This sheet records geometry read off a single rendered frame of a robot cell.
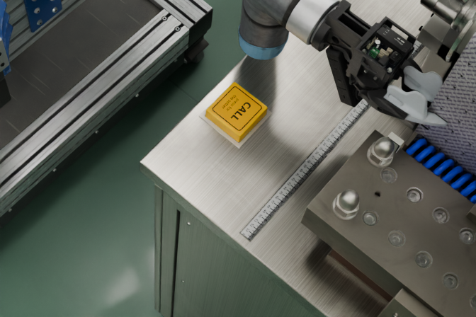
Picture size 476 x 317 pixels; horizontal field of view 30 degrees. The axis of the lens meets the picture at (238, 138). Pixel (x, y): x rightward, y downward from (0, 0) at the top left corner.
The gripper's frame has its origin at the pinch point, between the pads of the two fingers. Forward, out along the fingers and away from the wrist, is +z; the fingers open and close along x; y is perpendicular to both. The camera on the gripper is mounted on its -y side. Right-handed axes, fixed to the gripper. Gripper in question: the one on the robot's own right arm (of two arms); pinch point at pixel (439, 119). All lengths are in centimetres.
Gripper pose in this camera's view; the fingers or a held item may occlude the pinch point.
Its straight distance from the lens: 124.2
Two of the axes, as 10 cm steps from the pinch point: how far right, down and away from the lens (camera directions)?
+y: 0.8, -4.3, -9.0
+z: 7.6, 6.1, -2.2
